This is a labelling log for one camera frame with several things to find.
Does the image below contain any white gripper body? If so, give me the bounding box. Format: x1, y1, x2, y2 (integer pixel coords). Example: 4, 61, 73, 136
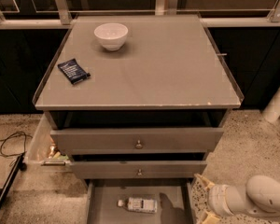
207, 185, 232, 217

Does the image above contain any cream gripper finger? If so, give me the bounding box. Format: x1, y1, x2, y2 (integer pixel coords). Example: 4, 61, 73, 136
197, 211, 220, 224
194, 174, 215, 190

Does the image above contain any clear plastic water bottle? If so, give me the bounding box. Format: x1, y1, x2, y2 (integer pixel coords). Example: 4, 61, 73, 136
117, 197, 158, 214

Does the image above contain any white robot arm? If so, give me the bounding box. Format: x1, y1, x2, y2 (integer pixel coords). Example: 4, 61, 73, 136
195, 174, 280, 224

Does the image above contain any grey bottom drawer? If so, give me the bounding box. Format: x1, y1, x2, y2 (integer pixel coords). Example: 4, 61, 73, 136
86, 179, 196, 224

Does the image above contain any grey drawer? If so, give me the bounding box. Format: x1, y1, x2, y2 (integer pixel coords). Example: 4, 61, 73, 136
86, 179, 196, 224
50, 128, 223, 156
71, 161, 206, 179

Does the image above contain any grey drawer cabinet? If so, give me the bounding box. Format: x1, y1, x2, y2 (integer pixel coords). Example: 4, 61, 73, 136
32, 14, 245, 224

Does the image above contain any grey middle drawer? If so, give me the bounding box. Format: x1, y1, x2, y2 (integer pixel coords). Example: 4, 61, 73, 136
71, 161, 206, 179

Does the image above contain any grey top drawer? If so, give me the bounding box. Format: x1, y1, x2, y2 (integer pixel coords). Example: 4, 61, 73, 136
50, 128, 223, 156

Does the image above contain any round metal middle knob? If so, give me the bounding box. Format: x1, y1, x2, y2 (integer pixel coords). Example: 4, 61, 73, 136
136, 169, 143, 176

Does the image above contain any round metal knob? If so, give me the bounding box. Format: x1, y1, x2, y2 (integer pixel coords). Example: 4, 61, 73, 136
135, 140, 143, 149
136, 169, 143, 176

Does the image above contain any round metal top knob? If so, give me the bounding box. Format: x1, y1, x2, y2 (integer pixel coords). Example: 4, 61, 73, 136
135, 140, 143, 149

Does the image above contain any clear plastic storage bin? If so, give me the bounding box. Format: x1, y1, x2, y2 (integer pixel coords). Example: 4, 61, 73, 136
24, 115, 70, 172

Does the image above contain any white ceramic bowl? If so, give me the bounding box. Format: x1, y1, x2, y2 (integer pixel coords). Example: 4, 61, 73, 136
94, 23, 129, 51

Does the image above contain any dark blue snack packet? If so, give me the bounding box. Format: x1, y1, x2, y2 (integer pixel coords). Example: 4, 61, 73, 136
57, 59, 91, 85

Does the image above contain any black flat floor stand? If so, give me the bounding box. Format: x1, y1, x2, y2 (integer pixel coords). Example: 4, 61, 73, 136
0, 154, 24, 209

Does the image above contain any metal window frame rail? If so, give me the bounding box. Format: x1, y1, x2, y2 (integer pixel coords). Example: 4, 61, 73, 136
0, 0, 280, 29

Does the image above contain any black cable on floor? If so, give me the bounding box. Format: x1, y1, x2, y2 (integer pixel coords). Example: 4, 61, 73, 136
0, 131, 33, 168

